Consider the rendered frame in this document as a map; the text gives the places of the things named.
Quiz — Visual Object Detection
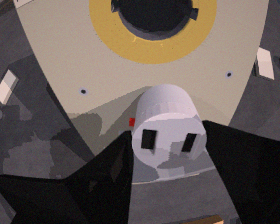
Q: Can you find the beige flat panel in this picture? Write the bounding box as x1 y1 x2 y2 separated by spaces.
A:
12 0 269 156

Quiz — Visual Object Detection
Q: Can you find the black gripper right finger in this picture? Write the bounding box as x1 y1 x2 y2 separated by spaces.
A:
201 120 280 224

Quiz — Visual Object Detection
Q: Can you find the grey cylinder with two slots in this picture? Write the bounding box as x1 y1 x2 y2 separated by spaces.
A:
129 84 208 169

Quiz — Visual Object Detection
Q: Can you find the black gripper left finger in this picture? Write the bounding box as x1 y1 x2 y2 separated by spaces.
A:
0 131 135 224

